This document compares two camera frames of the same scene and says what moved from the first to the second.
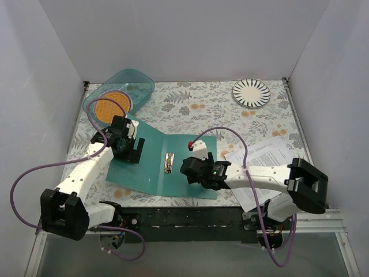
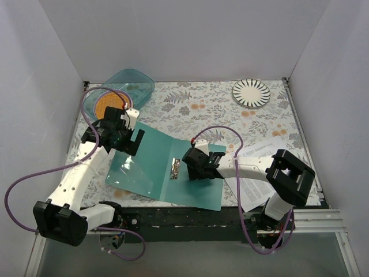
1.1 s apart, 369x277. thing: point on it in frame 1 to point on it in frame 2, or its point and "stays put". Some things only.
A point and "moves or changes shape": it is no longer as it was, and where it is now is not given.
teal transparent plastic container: [138, 84] stays put
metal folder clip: [169, 163] to [174, 168]
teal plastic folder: [149, 175] moves or changes shape
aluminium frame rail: [330, 221] stays put
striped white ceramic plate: [251, 93] stays put
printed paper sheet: [267, 153] stays put
